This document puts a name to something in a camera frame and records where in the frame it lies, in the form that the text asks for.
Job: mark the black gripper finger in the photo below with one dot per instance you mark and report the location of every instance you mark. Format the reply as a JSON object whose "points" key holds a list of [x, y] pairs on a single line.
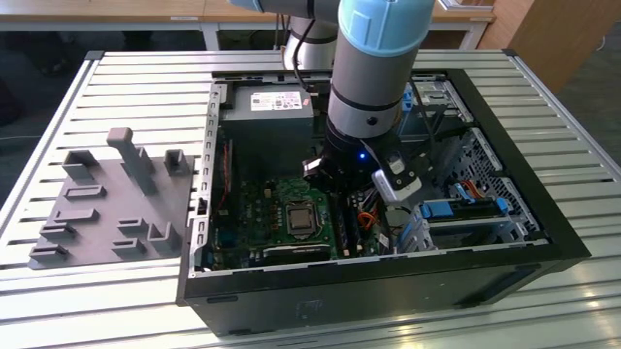
{"points": [[317, 169]]}

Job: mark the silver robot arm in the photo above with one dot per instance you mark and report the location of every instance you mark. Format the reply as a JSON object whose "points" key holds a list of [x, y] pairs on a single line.
{"points": [[369, 72]]}

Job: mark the grey power supply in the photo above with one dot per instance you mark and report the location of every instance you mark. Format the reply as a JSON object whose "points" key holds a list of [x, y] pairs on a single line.
{"points": [[267, 141]]}

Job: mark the silver CPU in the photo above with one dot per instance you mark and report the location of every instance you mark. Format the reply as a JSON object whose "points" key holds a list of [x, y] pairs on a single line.
{"points": [[299, 220]]}

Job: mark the green motherboard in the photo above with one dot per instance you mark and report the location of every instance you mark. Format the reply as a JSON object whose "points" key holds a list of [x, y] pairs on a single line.
{"points": [[265, 211]]}

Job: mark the round grey fan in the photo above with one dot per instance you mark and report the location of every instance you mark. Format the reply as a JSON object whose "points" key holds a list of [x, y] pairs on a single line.
{"points": [[399, 219]]}

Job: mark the blue drive bay clip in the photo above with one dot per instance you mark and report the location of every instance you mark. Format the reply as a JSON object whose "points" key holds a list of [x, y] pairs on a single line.
{"points": [[407, 100]]}

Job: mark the hard disk in blue carrier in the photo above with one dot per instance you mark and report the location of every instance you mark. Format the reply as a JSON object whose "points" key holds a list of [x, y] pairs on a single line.
{"points": [[437, 211]]}

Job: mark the black graphics card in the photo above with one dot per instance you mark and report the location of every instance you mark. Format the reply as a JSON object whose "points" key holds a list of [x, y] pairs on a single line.
{"points": [[295, 252]]}

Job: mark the grey metal drive cage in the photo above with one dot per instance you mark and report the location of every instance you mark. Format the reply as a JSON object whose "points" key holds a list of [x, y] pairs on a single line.
{"points": [[446, 109]]}

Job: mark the grey metal disk bay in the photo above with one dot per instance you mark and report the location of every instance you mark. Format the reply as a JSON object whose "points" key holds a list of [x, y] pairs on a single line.
{"points": [[465, 227]]}

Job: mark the black PC case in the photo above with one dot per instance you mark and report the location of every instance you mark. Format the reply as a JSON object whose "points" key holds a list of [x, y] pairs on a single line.
{"points": [[387, 291]]}

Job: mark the grey parts rack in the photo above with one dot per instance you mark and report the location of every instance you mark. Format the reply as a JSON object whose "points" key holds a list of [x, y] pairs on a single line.
{"points": [[107, 218]]}

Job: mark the wooden cabinet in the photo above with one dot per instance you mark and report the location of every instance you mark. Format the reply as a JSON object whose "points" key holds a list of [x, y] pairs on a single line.
{"points": [[548, 36]]}

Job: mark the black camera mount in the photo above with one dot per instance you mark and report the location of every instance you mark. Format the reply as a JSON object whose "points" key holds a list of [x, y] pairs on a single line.
{"points": [[387, 149]]}

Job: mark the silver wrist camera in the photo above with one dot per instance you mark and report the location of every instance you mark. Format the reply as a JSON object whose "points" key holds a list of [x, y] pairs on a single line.
{"points": [[395, 191]]}

